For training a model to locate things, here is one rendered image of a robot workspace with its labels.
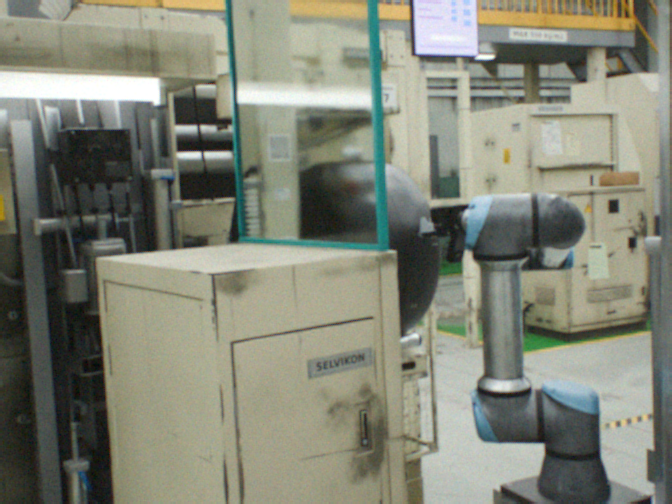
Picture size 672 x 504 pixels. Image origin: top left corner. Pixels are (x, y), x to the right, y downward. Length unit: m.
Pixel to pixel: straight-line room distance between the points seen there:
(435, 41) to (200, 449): 5.20
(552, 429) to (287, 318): 0.65
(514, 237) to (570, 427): 0.41
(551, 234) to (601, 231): 5.32
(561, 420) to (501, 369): 0.16
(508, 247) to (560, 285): 5.18
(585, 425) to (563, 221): 0.43
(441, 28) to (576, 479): 5.00
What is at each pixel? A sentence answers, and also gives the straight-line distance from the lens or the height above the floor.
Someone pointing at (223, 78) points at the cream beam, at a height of 1.76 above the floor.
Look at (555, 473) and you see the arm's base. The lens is 1.81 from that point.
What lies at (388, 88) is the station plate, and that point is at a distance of 2.87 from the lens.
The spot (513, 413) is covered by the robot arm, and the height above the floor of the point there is 0.90.
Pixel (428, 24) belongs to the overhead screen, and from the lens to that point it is 6.37.
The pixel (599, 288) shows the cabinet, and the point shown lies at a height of 0.41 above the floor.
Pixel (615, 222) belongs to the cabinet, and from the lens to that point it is 7.09.
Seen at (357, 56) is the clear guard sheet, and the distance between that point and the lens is 1.58.
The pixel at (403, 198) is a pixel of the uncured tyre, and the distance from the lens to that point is 2.34.
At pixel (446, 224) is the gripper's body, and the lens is 2.19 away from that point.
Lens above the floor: 1.41
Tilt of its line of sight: 5 degrees down
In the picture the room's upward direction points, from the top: 3 degrees counter-clockwise
